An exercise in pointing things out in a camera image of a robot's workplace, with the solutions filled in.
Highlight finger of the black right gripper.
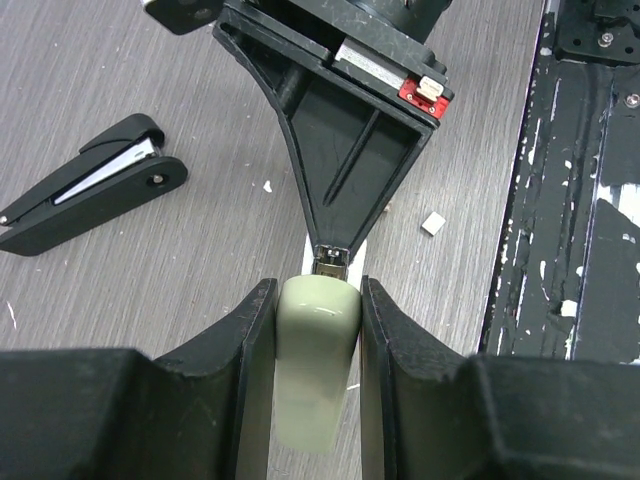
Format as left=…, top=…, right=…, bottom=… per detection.
left=213, top=13, right=439, bottom=255

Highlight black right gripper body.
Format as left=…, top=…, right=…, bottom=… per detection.
left=142, top=1, right=454, bottom=111

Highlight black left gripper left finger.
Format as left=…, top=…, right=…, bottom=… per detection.
left=1, top=279, right=278, bottom=479

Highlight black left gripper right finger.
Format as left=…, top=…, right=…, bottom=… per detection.
left=360, top=277, right=639, bottom=479

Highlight silver staple strips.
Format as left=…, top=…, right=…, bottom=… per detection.
left=420, top=211, right=446, bottom=236

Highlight black stapler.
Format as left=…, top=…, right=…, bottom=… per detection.
left=1, top=113, right=188, bottom=257

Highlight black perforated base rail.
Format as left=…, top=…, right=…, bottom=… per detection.
left=479, top=1, right=639, bottom=365

